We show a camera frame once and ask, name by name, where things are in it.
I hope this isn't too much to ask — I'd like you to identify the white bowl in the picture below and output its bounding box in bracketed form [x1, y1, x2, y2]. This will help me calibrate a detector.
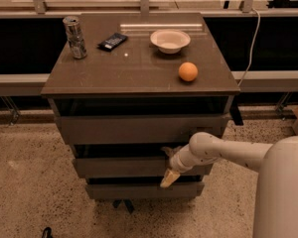
[150, 29, 191, 55]

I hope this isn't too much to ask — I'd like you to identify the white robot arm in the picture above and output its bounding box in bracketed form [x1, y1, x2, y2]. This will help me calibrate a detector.
[160, 132, 298, 238]

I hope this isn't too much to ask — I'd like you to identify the grey top drawer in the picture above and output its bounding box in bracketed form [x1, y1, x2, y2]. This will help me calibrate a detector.
[57, 115, 229, 145]

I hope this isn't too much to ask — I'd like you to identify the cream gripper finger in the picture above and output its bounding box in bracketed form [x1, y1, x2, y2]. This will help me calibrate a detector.
[161, 146, 182, 158]
[160, 169, 181, 188]

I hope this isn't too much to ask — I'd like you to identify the white cable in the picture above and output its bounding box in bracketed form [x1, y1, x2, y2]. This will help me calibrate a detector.
[236, 7, 261, 87]

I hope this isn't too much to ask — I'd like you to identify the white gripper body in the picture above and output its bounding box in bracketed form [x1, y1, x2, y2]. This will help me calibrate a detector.
[169, 149, 193, 173]

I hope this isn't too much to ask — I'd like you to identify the grey drawer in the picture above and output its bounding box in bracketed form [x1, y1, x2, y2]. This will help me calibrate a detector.
[57, 115, 229, 145]
[85, 181, 205, 199]
[72, 156, 214, 179]

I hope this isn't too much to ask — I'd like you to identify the grey bottom drawer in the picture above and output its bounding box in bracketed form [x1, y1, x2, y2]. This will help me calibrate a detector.
[85, 181, 205, 199]

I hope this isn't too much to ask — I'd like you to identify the small black floor object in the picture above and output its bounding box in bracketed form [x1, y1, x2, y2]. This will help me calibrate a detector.
[42, 227, 53, 238]

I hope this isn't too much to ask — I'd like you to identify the grey drawer cabinet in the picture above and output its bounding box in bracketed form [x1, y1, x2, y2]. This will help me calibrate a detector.
[41, 12, 244, 214]

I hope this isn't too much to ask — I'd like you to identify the silver drink can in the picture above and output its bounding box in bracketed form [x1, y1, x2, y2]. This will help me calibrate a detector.
[63, 16, 87, 60]

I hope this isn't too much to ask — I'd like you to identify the orange fruit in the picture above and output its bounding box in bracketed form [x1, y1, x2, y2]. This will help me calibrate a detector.
[178, 62, 198, 82]

